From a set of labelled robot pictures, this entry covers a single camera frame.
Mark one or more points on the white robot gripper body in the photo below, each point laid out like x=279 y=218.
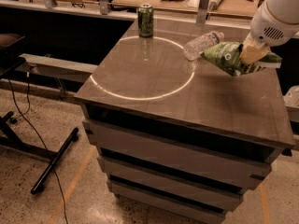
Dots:
x=268 y=29

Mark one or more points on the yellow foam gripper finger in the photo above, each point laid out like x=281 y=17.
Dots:
x=251 y=54
x=250 y=41

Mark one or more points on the green jalapeno chip bag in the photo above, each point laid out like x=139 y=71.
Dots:
x=227 y=57

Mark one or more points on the clear plastic water bottle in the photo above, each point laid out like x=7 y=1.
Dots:
x=193 y=49

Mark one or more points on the clear plastic bag at right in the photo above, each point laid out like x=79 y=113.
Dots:
x=291 y=98

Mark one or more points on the black round container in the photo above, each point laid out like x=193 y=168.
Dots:
x=260 y=2

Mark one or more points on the green soda can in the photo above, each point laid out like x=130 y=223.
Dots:
x=145 y=20

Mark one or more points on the grey drawer cabinet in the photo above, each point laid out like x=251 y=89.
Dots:
x=179 y=135

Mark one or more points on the black stand base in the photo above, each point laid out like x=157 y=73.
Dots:
x=9 y=139

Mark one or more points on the metal frame rail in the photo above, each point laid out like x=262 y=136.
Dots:
x=51 y=67

